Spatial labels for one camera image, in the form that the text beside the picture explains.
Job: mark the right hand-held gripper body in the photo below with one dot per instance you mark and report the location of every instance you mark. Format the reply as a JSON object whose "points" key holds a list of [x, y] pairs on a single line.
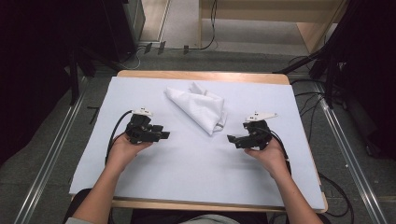
{"points": [[258, 135]]}

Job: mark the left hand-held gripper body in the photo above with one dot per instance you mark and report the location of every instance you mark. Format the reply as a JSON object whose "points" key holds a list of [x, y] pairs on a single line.
{"points": [[140, 129]]}

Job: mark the white cloth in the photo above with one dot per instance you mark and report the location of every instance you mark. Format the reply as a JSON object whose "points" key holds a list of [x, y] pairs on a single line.
{"points": [[199, 105]]}

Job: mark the person's left hand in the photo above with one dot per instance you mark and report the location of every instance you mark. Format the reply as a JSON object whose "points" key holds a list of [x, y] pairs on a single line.
{"points": [[123, 152]]}

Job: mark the person's right hand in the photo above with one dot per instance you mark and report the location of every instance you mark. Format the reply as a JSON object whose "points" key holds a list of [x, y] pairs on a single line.
{"points": [[274, 160]]}

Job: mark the white table sheet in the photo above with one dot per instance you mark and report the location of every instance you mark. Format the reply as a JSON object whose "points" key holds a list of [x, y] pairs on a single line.
{"points": [[186, 171]]}

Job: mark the wooden table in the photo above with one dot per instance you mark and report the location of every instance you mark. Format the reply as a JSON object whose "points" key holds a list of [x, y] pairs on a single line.
{"points": [[202, 75]]}

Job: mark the person's dark trousers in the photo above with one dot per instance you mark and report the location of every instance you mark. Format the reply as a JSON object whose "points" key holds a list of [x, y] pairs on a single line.
{"points": [[155, 217]]}

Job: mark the black stand leg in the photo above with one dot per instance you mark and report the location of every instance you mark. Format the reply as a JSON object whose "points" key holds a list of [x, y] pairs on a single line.
{"points": [[299, 63]]}

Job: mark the black cabinet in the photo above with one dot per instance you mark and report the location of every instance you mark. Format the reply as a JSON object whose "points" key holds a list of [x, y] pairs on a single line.
{"points": [[124, 25]]}

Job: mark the black curtain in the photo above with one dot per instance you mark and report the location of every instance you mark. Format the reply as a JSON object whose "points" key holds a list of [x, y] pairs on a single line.
{"points": [[367, 62], [37, 62]]}

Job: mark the light wooden desk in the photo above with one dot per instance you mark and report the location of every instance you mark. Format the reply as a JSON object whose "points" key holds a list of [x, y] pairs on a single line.
{"points": [[264, 7]]}

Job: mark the metal floor rail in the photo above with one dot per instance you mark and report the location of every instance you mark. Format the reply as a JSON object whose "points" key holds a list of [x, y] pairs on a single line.
{"points": [[49, 158], [351, 158]]}

